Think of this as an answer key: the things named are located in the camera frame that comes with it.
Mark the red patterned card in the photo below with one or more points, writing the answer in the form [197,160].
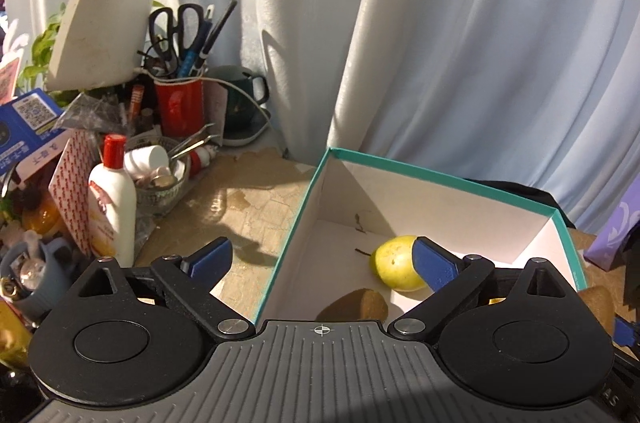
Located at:
[69,186]

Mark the white router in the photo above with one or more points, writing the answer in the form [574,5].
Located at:
[97,44]

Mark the dark green mug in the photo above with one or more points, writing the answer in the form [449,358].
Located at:
[246,116]

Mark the green yellow pear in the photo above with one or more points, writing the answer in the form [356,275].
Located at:
[392,263]

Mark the orange jar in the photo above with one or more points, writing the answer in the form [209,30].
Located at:
[40,214]

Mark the white lotion bottle red cap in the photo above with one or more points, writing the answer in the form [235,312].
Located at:
[112,204]

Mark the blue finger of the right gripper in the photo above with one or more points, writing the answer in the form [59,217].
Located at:
[626,333]

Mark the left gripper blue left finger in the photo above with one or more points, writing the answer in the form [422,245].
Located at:
[208,266]

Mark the blue QR code box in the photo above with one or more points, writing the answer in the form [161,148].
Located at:
[29,138]

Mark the purple paper bag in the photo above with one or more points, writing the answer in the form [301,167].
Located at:
[610,240]

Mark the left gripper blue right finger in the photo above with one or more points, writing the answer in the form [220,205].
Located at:
[433,264]

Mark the red pen cup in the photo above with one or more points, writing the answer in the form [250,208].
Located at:
[180,103]

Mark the brown kiwi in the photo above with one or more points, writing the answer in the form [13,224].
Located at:
[362,304]
[600,302]

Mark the teal cardboard box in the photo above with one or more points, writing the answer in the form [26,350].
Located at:
[355,202]

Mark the green plant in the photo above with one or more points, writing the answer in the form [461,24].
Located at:
[34,74]

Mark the blue grey mug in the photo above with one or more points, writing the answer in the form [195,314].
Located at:
[35,275]

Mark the black scissors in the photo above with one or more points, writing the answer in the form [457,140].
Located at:
[168,33]

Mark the glass bowl with utensils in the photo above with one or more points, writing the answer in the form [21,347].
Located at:
[160,178]

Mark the white curtain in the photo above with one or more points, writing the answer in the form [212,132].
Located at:
[540,92]

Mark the yellow snack packet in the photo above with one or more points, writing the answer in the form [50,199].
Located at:
[14,339]

